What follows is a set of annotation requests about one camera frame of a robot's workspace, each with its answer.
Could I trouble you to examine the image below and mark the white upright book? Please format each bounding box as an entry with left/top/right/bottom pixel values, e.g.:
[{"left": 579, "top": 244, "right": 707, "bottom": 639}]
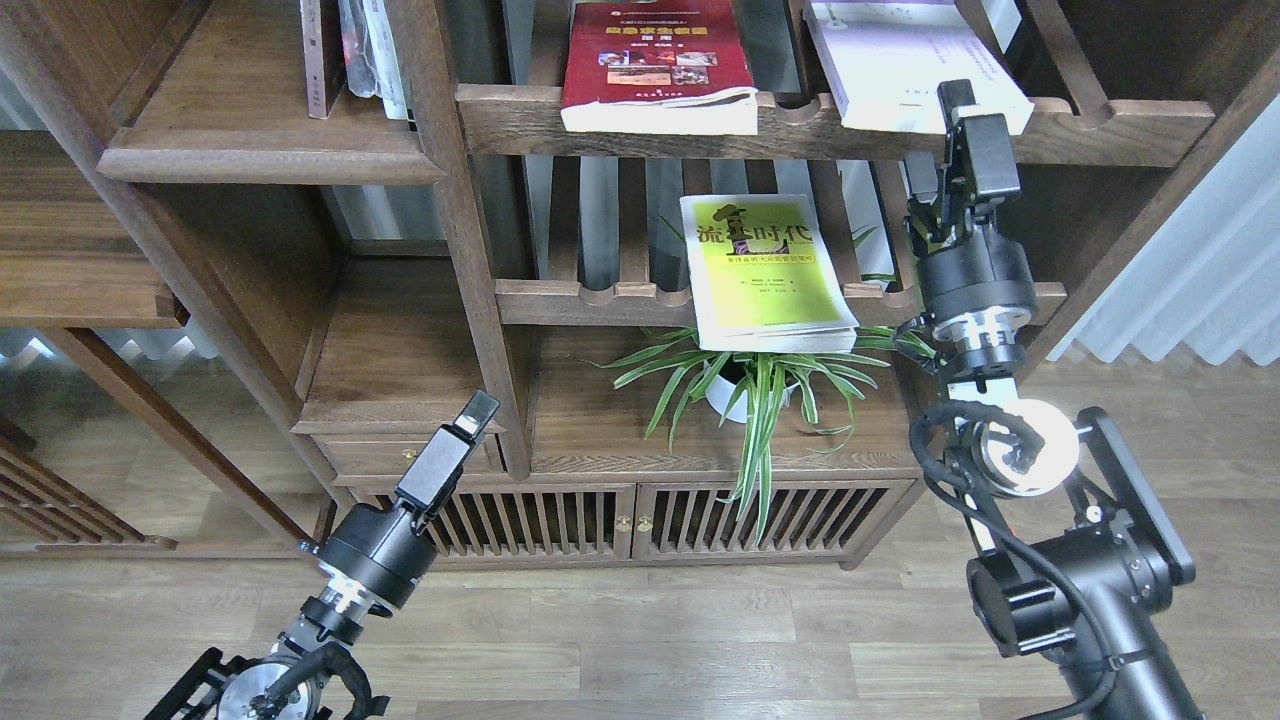
[{"left": 362, "top": 1, "right": 413, "bottom": 120}]

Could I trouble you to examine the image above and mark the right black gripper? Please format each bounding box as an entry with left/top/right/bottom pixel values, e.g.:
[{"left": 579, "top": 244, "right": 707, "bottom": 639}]
[{"left": 905, "top": 79, "right": 1038, "bottom": 323}]

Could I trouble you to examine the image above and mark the brown upright book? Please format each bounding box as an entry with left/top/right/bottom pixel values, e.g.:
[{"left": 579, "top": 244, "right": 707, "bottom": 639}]
[{"left": 300, "top": 0, "right": 346, "bottom": 119}]

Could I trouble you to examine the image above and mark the green spider plant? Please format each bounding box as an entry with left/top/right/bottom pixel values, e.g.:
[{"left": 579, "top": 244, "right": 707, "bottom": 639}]
[{"left": 613, "top": 319, "right": 925, "bottom": 541}]

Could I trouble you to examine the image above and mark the dark wooden bookshelf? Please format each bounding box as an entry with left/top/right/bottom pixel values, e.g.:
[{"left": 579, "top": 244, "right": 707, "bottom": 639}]
[{"left": 0, "top": 0, "right": 1280, "bottom": 582}]

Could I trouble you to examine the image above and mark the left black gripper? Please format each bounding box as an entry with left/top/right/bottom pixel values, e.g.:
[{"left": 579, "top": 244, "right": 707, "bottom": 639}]
[{"left": 320, "top": 389, "right": 500, "bottom": 609}]

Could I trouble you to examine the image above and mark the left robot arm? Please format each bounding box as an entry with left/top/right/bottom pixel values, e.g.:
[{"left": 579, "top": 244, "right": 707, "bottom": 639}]
[{"left": 148, "top": 391, "right": 499, "bottom": 719}]

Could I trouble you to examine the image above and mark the yellow green book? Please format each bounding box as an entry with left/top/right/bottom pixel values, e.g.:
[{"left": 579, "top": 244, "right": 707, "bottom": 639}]
[{"left": 680, "top": 193, "right": 858, "bottom": 354}]

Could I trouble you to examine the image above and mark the plastic wrapped book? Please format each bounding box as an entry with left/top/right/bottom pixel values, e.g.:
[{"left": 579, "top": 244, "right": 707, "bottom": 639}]
[{"left": 338, "top": 0, "right": 378, "bottom": 97}]

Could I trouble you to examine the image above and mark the white lavender book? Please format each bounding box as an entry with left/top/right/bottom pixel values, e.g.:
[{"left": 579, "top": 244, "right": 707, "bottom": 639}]
[{"left": 805, "top": 1, "right": 1034, "bottom": 135}]

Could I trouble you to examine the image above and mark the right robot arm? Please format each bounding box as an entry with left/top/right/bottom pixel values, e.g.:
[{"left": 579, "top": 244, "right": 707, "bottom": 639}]
[{"left": 893, "top": 79, "right": 1202, "bottom": 719}]

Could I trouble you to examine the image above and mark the white curtain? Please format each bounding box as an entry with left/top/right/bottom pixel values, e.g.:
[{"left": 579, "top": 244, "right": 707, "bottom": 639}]
[{"left": 1050, "top": 101, "right": 1279, "bottom": 365}]

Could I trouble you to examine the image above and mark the red cover book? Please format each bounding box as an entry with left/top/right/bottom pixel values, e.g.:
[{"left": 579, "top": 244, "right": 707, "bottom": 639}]
[{"left": 561, "top": 1, "right": 758, "bottom": 136}]

